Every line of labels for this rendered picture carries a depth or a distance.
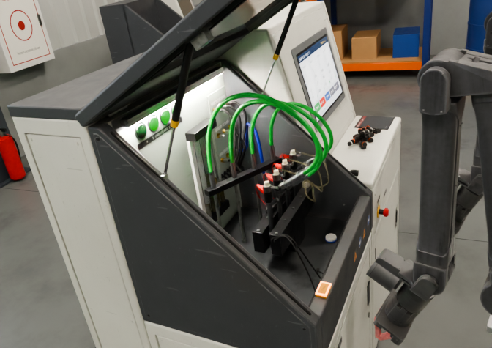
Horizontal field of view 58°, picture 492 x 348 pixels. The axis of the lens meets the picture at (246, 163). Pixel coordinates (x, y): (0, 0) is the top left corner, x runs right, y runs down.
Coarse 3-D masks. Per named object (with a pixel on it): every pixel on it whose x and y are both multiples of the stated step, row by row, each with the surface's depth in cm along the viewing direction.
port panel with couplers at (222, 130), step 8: (224, 88) 168; (208, 96) 158; (216, 96) 163; (224, 96) 168; (208, 104) 159; (216, 104) 164; (224, 112) 169; (216, 120) 164; (224, 120) 170; (216, 128) 165; (224, 128) 170; (216, 136) 165; (224, 136) 165; (216, 144) 166; (224, 144) 172; (224, 152) 172; (224, 160) 169; (224, 168) 173
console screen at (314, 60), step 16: (320, 32) 200; (304, 48) 181; (320, 48) 196; (304, 64) 178; (320, 64) 194; (336, 64) 212; (304, 80) 176; (320, 80) 191; (336, 80) 209; (320, 96) 189; (336, 96) 206; (320, 112) 186
